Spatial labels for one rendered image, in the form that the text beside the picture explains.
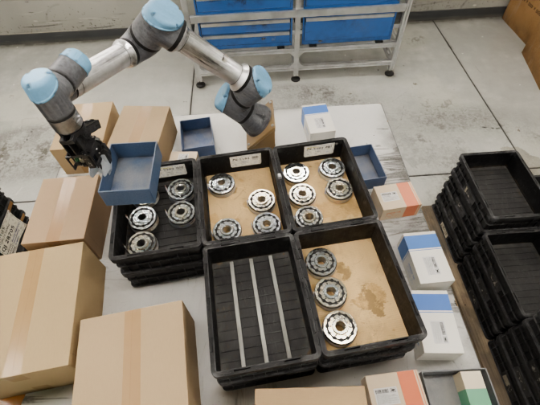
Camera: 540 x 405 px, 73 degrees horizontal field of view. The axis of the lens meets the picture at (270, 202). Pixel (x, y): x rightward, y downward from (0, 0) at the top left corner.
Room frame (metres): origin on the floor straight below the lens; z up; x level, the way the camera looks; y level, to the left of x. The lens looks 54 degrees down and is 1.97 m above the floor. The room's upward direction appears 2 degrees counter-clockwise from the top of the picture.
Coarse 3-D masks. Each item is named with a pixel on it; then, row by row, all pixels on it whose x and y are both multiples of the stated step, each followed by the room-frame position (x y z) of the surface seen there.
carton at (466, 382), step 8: (456, 376) 0.21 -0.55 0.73; (464, 376) 0.20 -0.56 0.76; (472, 376) 0.20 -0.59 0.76; (480, 376) 0.20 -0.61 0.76; (456, 384) 0.19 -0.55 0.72; (464, 384) 0.18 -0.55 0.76; (472, 384) 0.18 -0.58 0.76; (480, 384) 0.18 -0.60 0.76; (464, 392) 0.16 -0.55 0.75; (472, 392) 0.16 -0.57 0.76; (480, 392) 0.16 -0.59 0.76; (464, 400) 0.14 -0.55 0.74; (472, 400) 0.14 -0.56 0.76; (480, 400) 0.14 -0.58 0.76; (488, 400) 0.14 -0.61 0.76
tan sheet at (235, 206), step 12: (264, 168) 1.00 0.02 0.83; (240, 180) 0.94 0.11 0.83; (252, 180) 0.94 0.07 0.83; (264, 180) 0.94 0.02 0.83; (240, 192) 0.88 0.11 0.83; (216, 204) 0.83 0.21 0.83; (228, 204) 0.82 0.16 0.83; (240, 204) 0.82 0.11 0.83; (276, 204) 0.82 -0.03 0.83; (216, 216) 0.77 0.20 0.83; (228, 216) 0.77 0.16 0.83; (240, 216) 0.77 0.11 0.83; (252, 216) 0.76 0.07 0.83
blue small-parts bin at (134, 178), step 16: (112, 144) 0.86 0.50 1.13; (128, 144) 0.86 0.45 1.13; (144, 144) 0.87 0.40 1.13; (112, 160) 0.82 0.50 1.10; (128, 160) 0.85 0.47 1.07; (144, 160) 0.85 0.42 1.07; (160, 160) 0.84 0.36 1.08; (112, 176) 0.78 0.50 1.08; (128, 176) 0.78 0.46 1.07; (144, 176) 0.78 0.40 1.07; (112, 192) 0.67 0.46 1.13; (128, 192) 0.67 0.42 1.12; (144, 192) 0.67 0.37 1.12
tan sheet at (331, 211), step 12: (312, 168) 0.99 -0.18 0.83; (312, 180) 0.93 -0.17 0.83; (324, 180) 0.93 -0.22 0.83; (348, 180) 0.92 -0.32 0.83; (288, 192) 0.87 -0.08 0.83; (324, 192) 0.86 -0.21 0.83; (324, 204) 0.81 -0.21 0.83; (336, 204) 0.80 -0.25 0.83; (348, 204) 0.80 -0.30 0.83; (324, 216) 0.75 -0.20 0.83; (336, 216) 0.75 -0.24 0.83; (348, 216) 0.75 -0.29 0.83; (360, 216) 0.75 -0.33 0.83
